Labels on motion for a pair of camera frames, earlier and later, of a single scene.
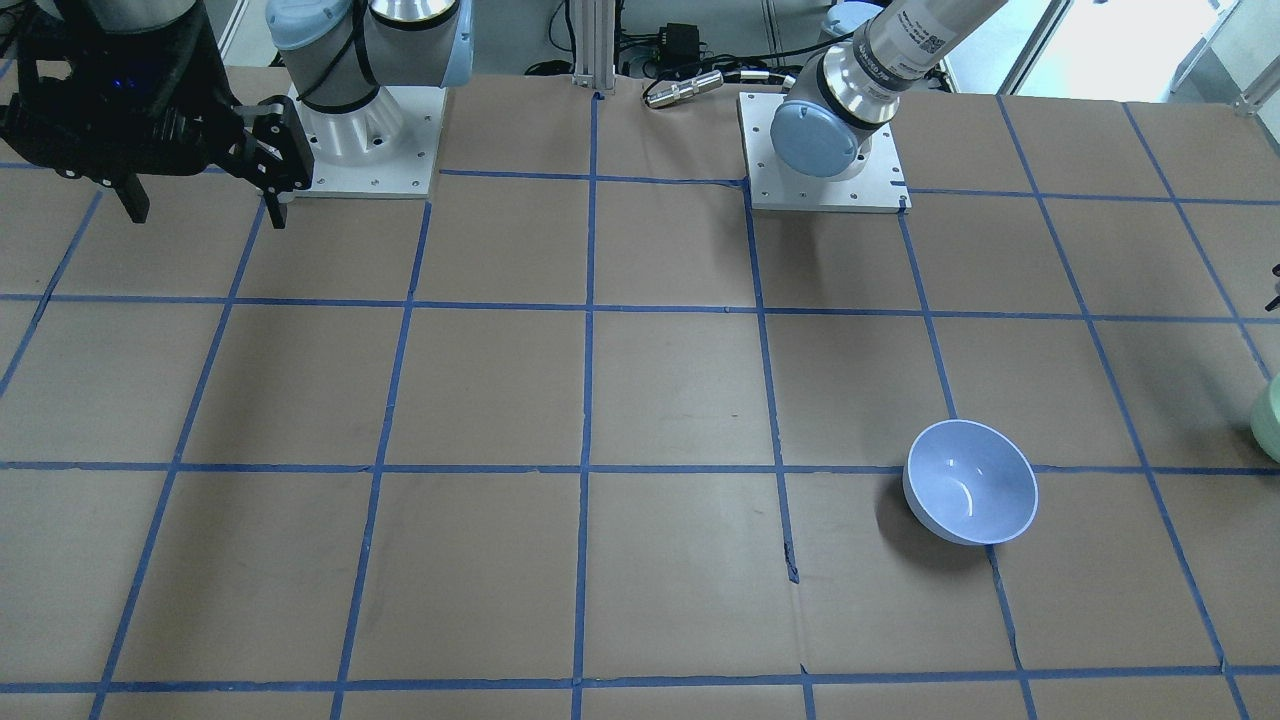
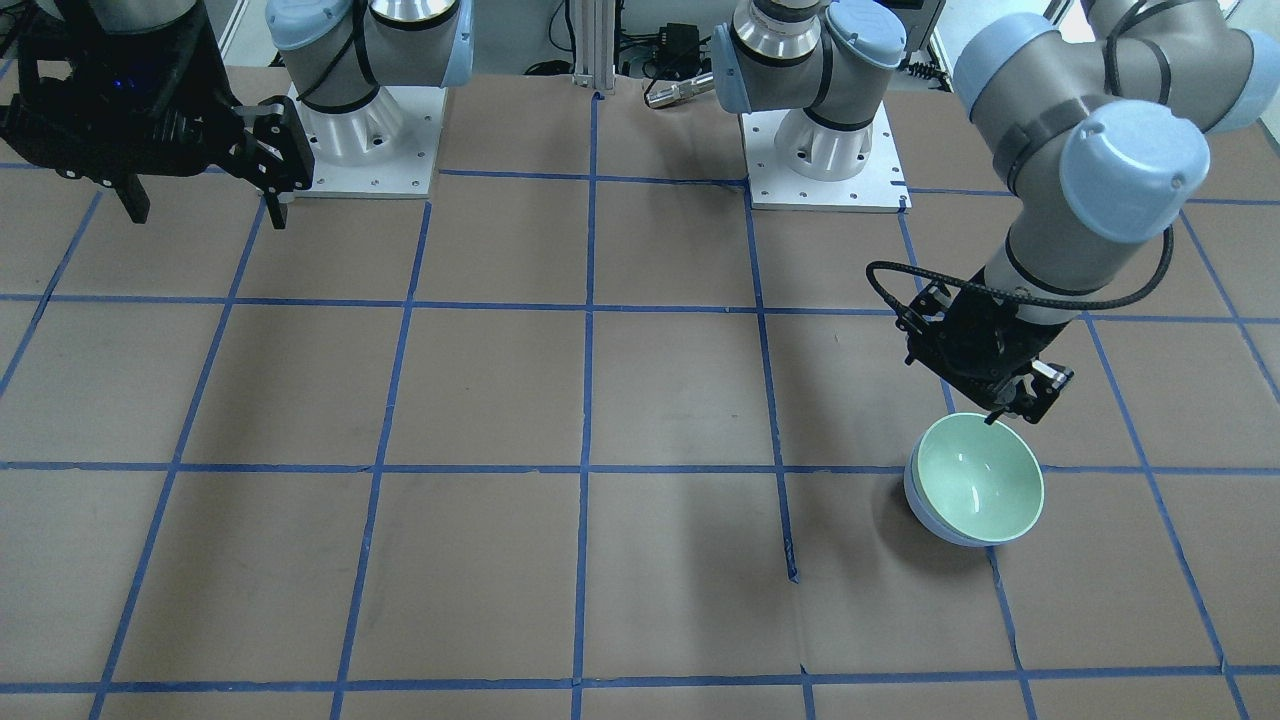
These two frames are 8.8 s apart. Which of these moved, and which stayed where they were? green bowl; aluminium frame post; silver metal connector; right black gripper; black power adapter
Moved: green bowl
Stayed: silver metal connector; black power adapter; right black gripper; aluminium frame post
